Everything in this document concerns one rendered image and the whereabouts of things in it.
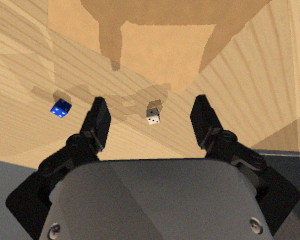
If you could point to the blue die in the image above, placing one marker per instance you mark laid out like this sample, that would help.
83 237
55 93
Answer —
61 108

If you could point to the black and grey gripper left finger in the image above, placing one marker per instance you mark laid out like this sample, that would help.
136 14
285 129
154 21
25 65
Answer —
29 202

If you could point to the tan square mat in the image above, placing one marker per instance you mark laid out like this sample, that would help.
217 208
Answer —
169 42

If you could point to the white die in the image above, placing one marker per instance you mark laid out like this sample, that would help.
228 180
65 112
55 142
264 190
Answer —
153 116

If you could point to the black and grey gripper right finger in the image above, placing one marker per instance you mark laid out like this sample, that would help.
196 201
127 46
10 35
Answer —
276 196

